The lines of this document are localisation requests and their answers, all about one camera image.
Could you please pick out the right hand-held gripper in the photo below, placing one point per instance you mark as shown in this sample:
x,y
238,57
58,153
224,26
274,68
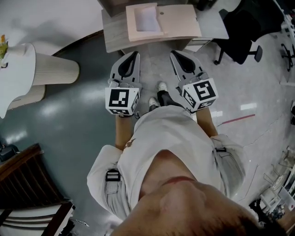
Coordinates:
x,y
202,93

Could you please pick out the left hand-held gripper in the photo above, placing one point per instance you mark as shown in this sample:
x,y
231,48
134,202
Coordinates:
x,y
118,98

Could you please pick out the person's left forearm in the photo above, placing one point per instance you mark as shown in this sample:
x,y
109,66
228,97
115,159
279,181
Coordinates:
x,y
124,131

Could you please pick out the person's right forearm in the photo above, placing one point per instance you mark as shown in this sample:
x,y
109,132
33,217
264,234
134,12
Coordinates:
x,y
207,122

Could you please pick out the white drawer cabinet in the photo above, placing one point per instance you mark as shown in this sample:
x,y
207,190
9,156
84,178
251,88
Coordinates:
x,y
198,43

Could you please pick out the white shoe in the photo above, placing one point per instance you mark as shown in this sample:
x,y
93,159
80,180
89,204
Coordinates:
x,y
162,86
153,102

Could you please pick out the grey wooden desk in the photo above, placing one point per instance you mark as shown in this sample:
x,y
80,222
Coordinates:
x,y
115,34

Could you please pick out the person's black trousers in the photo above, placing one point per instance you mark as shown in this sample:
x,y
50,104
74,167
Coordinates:
x,y
167,99

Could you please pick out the beige file folder box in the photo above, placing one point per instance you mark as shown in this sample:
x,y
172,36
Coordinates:
x,y
177,21

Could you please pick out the black office chair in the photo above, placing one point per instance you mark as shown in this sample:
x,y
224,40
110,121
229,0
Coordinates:
x,y
239,37

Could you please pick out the person's white shirt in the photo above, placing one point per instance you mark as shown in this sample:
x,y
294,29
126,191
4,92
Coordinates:
x,y
166,133

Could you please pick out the beige ribbed table base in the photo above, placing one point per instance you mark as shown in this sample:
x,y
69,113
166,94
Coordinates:
x,y
55,71

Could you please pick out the red floor tape strip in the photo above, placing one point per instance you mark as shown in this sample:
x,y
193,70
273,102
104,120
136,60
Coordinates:
x,y
239,118

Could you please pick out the black chair wheel base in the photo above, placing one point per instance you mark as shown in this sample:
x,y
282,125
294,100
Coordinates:
x,y
288,55

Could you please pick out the white round table top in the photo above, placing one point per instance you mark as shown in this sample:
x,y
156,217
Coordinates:
x,y
16,73

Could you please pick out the white side desk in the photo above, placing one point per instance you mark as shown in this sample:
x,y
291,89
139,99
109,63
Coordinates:
x,y
289,20

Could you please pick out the yellow flower bouquet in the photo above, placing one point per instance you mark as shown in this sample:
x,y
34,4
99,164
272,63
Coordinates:
x,y
3,49

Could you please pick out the black bag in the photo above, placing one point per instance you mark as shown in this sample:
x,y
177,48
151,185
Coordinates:
x,y
8,152

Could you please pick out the dark wooden chair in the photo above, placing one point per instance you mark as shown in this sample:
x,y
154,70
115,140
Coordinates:
x,y
25,179

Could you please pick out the cluttered metal rack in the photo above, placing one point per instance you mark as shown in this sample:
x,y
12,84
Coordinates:
x,y
276,189

